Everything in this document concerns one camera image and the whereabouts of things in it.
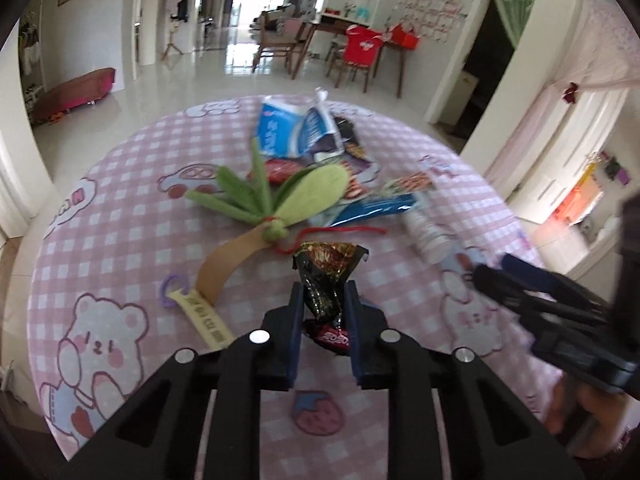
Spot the black candy wrapper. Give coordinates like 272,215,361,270
293,242,369,356

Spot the blue foil wrapper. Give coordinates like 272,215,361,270
324,193,416,228

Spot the white small bottle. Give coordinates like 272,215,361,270
401,209,454,264

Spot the green plush plant toy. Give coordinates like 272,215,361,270
160,136,388,351

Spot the dark snack wrapper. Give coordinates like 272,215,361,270
333,116,371,164

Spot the red snack wrapper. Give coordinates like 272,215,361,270
262,158,304,186

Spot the blue white plastic bag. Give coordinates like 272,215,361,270
288,87,344,164

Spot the blue white carton box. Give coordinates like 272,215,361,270
255,96,305,158

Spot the person's right hand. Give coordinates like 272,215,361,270
544,375,639,458

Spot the pink checkered tablecloth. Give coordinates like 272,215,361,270
27,93,564,480

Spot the pink curtain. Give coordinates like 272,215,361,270
485,0,639,194

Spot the chair with red shirt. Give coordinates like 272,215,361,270
326,25,385,92

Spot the red basket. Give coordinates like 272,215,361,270
387,24,420,51

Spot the wooden chair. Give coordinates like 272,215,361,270
252,13,306,74

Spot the wooden dining table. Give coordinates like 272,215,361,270
292,16,418,99

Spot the pink low bench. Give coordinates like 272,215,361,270
32,67,116,124

